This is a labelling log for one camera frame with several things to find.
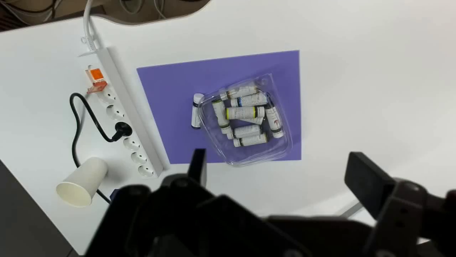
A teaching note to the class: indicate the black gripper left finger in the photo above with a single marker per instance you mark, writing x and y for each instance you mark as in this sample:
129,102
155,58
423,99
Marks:
196,169

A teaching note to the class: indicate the white paper cup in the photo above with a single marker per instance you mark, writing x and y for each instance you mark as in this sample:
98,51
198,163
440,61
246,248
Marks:
82,183

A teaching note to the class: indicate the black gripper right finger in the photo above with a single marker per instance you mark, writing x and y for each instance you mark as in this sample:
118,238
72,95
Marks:
367,182

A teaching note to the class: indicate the white battery lower middle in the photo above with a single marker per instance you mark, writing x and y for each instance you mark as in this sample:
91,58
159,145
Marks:
246,132

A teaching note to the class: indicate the purple paper mat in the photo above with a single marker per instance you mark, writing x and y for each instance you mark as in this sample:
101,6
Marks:
169,92

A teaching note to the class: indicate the clear plastic tray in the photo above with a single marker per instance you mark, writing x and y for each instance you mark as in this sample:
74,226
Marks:
222,138

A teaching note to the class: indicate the white battery bottom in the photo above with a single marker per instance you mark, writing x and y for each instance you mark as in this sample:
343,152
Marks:
252,140

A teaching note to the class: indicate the white battery right upright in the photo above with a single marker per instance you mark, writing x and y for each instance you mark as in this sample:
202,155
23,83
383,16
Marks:
273,122

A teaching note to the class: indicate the white power strip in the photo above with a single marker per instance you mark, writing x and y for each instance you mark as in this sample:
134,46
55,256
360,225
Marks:
118,106

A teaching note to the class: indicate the white battery yellow band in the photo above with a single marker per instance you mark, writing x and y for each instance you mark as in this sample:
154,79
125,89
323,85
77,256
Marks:
232,113

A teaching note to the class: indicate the white battery left upright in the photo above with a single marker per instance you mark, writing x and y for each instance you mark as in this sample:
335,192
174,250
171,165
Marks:
219,112

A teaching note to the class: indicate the white battery outside tray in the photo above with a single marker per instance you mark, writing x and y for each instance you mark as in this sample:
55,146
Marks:
195,115

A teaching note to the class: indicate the white battery top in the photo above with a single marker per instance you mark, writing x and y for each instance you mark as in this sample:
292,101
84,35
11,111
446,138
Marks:
242,91

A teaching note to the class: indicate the white battery upright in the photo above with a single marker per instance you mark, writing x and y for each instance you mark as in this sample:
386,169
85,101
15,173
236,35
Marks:
219,112
273,122

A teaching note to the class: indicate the white battery blue band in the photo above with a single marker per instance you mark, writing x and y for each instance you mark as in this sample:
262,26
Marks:
259,99

